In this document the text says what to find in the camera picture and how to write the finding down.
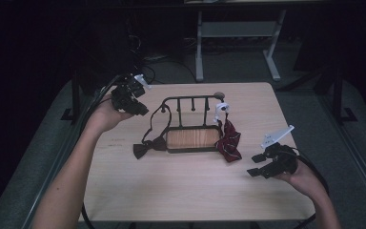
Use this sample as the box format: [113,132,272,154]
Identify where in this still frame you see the person's right hand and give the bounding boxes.
[274,160,321,196]

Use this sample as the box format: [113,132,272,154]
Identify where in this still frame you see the red striped bow tie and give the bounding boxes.
[214,114,243,163]

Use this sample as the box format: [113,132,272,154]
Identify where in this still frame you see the black floor cable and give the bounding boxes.
[139,55,198,84]

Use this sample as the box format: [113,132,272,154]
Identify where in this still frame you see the white plastic clip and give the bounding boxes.
[213,101,232,124]

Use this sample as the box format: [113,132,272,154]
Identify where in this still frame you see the black metal rack wooden base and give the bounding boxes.
[160,92,227,155]

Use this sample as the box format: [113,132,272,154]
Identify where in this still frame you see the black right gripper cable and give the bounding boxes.
[290,149,331,229]

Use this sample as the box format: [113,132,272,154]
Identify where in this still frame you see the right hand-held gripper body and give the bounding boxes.
[260,124,300,179]

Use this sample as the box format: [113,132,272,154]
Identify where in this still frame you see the black metal stand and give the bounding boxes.
[328,61,359,126]
[59,68,81,125]

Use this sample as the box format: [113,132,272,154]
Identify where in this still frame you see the white metal desk frame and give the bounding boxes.
[194,9,288,83]

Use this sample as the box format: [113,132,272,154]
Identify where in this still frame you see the person's left hand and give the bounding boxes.
[86,94,135,134]

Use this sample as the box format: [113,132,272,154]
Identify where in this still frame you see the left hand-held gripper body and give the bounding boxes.
[110,73,153,115]

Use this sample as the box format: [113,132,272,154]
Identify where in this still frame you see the black bow tie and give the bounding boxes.
[132,102,173,160]

